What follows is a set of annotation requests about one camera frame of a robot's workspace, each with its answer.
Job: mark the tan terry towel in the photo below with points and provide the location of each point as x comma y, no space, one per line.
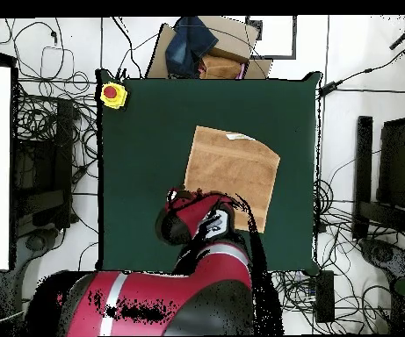
233,165

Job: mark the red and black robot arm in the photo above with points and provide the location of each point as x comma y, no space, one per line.
153,302

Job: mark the dark green table cloth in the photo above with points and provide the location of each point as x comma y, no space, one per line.
146,140

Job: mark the yellow emergency stop button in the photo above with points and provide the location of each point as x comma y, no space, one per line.
112,94

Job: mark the orange folded towel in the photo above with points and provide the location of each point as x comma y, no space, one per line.
219,68

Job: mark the grey stand base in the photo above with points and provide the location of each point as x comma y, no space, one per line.
381,252
35,242

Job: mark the blue denim jeans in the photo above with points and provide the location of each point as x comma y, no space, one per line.
188,45

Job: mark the brown cardboard box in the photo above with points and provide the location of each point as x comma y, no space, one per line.
233,38

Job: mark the black rectangular box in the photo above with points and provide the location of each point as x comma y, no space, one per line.
325,298

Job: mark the black power adapter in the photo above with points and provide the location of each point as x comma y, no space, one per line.
329,87

